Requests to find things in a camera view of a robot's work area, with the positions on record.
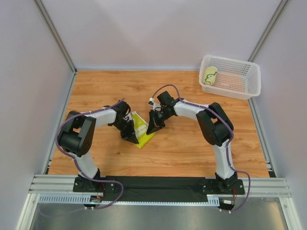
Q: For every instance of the yellow green towel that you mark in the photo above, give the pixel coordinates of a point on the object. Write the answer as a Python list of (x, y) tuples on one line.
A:
[(140, 127)]

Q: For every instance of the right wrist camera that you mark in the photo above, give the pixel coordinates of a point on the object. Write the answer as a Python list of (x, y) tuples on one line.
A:
[(153, 104)]

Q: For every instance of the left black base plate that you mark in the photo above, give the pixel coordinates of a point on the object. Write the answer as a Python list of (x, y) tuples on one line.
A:
[(82, 184)]

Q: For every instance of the aluminium frame post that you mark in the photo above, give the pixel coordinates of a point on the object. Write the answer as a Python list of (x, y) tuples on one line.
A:
[(268, 29), (50, 25)]

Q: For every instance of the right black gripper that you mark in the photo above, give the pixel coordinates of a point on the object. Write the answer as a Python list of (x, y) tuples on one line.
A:
[(155, 119)]

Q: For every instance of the right aluminium frame post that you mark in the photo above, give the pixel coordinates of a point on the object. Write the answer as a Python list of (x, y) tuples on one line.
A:
[(268, 29)]

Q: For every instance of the grey slotted cable duct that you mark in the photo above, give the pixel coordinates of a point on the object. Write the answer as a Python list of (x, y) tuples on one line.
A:
[(88, 200)]

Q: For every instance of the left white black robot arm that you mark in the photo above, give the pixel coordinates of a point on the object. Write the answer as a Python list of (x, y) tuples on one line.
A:
[(74, 136)]

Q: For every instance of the white perforated plastic basket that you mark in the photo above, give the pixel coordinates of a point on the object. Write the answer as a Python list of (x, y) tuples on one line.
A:
[(233, 78)]

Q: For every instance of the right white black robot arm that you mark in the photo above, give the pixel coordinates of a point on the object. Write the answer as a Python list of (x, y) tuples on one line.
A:
[(215, 126)]

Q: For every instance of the left aluminium frame post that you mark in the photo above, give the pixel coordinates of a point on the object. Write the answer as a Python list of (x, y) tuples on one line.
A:
[(50, 25)]

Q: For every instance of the aluminium front rail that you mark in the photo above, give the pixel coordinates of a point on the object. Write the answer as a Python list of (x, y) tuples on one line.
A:
[(63, 184)]

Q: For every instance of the green patterned towel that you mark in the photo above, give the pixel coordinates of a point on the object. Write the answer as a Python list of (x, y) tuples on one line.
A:
[(209, 75)]

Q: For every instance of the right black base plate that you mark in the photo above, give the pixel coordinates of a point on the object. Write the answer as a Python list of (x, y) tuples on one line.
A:
[(216, 187)]

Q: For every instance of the black cloth strip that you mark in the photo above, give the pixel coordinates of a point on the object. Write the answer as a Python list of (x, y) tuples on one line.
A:
[(160, 189)]

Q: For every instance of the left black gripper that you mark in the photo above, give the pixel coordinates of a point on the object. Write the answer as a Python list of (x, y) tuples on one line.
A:
[(127, 129)]

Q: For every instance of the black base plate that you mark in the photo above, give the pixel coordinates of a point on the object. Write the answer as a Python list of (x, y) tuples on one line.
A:
[(216, 187), (82, 184)]

